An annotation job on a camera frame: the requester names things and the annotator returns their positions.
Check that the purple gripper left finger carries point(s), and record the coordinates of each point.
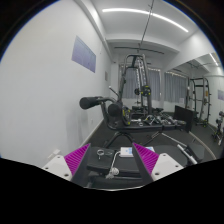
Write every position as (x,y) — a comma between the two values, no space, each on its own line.
(72,167)

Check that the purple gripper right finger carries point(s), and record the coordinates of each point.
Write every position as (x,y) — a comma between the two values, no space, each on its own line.
(153,166)

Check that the white charger block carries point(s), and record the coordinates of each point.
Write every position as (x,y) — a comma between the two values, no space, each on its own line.
(126,152)

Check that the black padded bench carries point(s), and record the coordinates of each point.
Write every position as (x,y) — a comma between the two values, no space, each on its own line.
(108,170)

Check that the black multi-gym machine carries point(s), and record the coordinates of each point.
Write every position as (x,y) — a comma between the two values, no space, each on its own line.
(132,111)

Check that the black power rack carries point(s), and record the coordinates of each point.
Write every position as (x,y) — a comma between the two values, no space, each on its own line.
(201,100)

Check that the wall poster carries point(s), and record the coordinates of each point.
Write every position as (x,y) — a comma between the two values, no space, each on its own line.
(83,55)

